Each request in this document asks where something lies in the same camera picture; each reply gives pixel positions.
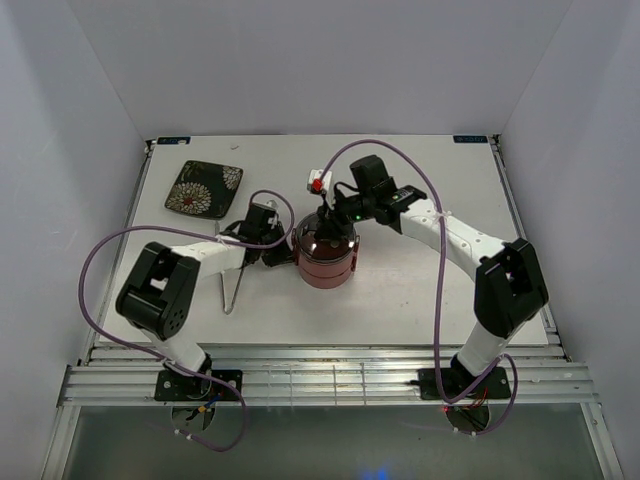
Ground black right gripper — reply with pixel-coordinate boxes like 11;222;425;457
314;188;374;243

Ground grey lid with handle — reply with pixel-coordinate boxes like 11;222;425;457
291;213;360;266

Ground pink steel-lined bowl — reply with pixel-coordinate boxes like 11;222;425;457
299;269;352;290
294;236;360;279

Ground stainless steel tongs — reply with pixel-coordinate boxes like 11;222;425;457
214;220;245;316

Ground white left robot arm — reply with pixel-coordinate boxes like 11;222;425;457
115;201;291;400

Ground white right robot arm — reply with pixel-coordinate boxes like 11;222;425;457
307;155;549;397

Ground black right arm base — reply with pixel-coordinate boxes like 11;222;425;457
408;367;511;400

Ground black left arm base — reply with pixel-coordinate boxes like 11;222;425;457
153;369;237;403

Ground black patterned square plate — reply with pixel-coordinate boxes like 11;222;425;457
164;160;244;220

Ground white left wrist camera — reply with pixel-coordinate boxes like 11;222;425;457
264;200;279;225

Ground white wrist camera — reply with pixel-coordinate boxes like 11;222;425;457
264;200;279;225
307;169;333;204

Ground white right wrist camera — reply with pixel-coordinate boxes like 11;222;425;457
307;169;333;204

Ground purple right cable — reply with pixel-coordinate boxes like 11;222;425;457
322;139;517;437

